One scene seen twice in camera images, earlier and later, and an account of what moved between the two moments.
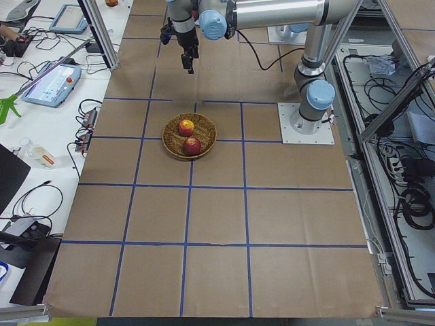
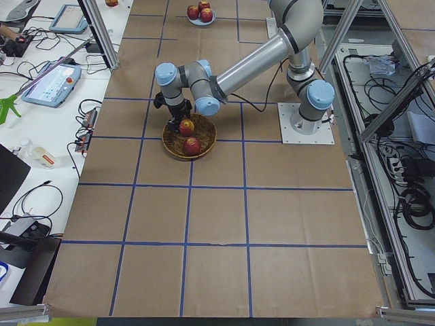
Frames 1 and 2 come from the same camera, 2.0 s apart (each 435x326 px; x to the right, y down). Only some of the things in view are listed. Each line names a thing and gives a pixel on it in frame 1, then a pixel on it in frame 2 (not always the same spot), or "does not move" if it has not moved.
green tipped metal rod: (6, 104) does not move
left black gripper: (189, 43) → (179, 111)
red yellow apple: (186, 128) does not move
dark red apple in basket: (192, 146) does not move
